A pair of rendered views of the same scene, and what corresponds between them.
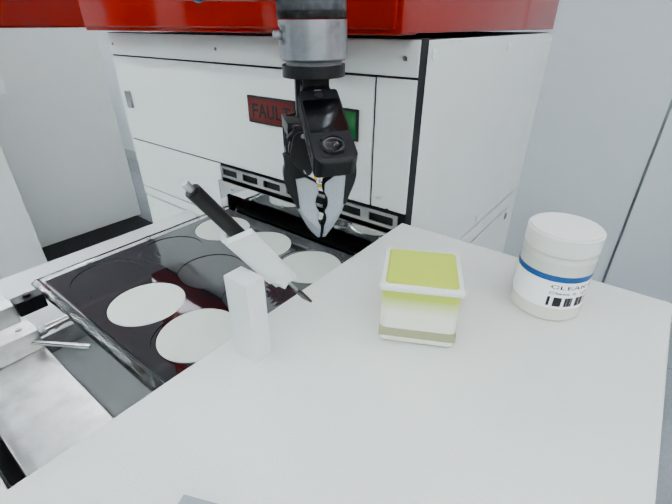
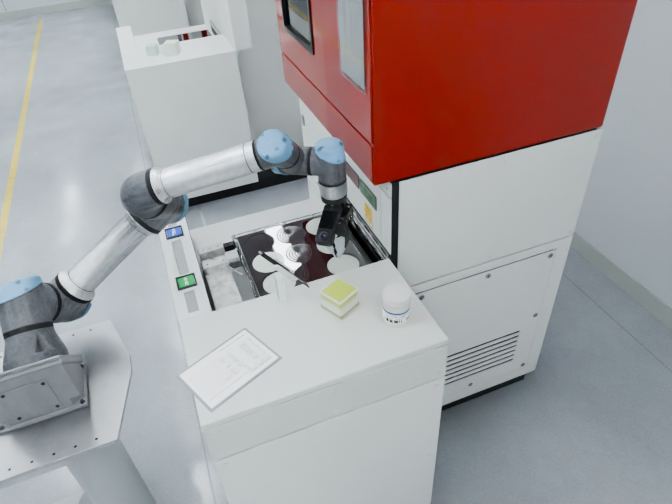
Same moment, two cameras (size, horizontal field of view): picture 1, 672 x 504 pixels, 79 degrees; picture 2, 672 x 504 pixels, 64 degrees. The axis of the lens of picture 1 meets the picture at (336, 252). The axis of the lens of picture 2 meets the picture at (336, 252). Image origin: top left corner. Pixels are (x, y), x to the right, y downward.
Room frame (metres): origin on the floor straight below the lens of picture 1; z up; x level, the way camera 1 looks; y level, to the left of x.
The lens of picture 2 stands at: (-0.51, -0.64, 1.98)
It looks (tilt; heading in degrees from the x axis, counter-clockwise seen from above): 39 degrees down; 34
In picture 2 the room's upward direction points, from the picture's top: 4 degrees counter-clockwise
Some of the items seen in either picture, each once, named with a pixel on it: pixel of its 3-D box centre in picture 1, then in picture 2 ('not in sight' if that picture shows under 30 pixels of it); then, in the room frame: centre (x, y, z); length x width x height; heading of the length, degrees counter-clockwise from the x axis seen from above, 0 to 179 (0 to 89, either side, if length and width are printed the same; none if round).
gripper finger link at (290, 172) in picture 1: (302, 173); not in sight; (0.48, 0.04, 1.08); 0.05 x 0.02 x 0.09; 103
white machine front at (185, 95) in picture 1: (234, 144); (341, 176); (0.84, 0.21, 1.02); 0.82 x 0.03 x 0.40; 52
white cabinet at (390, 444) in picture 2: not in sight; (293, 377); (0.41, 0.20, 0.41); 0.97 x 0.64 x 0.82; 52
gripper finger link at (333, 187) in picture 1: (328, 198); (343, 242); (0.51, 0.01, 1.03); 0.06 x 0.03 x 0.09; 13
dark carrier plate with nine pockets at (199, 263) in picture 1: (211, 271); (300, 253); (0.54, 0.19, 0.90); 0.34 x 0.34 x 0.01; 52
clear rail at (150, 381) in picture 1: (93, 332); (246, 269); (0.40, 0.31, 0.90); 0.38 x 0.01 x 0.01; 52
